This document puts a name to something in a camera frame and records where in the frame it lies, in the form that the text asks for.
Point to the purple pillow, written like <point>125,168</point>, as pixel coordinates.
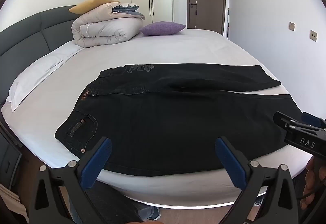
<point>163,28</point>

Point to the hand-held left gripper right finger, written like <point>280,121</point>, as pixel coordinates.
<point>229,160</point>

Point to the white pillow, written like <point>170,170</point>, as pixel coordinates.
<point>30,76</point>

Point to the beige cloth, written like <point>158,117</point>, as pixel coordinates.
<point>10,201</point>

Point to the dark nightstand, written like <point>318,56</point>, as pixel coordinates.
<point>10,163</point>

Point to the folded beige duvet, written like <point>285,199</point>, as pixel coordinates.
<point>101,30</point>

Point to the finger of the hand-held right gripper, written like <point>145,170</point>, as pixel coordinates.
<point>282,121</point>
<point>312,119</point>

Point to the folded grey-blue cloth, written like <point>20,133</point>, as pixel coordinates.
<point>130,11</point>

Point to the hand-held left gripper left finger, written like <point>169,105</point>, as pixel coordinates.
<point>98,159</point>

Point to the bed with white sheet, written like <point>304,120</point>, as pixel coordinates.
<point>191,46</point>

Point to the person's blue shoe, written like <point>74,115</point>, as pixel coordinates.
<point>259,200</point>
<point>153,212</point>

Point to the person's right hand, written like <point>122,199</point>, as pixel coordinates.
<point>314,185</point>

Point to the black denim pants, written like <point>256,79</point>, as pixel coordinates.
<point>165,124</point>

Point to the yellow pillow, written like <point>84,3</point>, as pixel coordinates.
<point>86,6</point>

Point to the dark grey padded headboard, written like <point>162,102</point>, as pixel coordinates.
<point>30,33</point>

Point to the beige wall socket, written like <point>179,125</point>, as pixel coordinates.
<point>313,36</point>
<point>291,26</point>

